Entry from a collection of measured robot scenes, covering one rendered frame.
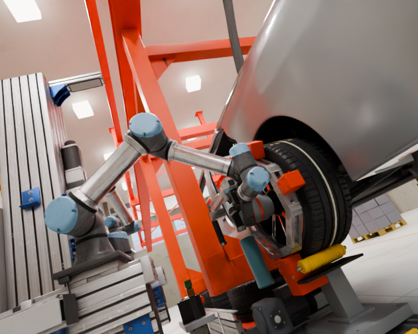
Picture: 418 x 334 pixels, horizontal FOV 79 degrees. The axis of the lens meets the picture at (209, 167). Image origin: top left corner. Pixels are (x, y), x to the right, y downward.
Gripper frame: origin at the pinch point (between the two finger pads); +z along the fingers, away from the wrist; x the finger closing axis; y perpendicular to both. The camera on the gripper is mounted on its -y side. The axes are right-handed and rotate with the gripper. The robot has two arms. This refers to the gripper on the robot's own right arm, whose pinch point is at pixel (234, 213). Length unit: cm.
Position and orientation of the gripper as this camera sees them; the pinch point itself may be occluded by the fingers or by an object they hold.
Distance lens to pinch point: 117.8
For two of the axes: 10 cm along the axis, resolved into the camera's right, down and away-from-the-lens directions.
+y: -3.6, -8.5, 3.8
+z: -1.8, 4.7, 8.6
